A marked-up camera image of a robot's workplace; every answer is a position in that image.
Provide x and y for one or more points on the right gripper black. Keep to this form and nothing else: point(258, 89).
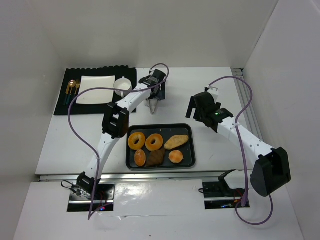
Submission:
point(196, 110)

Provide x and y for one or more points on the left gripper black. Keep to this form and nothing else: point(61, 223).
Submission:
point(154, 97)

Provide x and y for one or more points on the metal tongs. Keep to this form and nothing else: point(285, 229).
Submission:
point(152, 105)

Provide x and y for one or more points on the orange donut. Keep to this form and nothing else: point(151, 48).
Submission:
point(136, 141)
point(154, 142)

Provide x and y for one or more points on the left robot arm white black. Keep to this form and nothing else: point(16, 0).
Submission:
point(115, 125)

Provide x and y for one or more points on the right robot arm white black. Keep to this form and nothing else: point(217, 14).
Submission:
point(271, 169)

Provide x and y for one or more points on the oblong tan bread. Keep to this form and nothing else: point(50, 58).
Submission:
point(176, 141)

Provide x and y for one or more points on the black baking tray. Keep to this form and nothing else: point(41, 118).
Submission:
point(145, 147)

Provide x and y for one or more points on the round golden bun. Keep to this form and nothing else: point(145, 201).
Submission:
point(175, 156)

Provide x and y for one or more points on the white square plate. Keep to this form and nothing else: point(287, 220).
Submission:
point(98, 96)

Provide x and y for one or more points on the brown chocolate croissant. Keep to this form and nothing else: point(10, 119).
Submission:
point(156, 158)

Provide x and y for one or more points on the sesame bun orange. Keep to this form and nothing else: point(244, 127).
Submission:
point(140, 158)

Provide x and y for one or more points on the black placemat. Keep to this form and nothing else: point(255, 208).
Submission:
point(77, 73)

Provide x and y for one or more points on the gold fork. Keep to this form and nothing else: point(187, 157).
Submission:
point(77, 86)

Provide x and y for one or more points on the gold spoon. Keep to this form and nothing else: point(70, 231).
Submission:
point(71, 88)

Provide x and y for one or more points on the gold knife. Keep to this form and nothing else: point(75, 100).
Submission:
point(67, 92)

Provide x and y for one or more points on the white cup with handle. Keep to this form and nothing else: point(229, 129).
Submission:
point(122, 87)

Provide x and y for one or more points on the aluminium rail right side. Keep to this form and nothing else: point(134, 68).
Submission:
point(248, 117)

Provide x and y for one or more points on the aluminium rail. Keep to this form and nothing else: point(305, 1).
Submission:
point(248, 117)
point(138, 176)

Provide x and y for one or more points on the aluminium rail front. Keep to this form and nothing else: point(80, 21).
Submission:
point(138, 176)

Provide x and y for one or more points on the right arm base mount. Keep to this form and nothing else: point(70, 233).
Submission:
point(218, 195)

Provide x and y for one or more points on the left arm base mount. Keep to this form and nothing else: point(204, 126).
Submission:
point(80, 201)

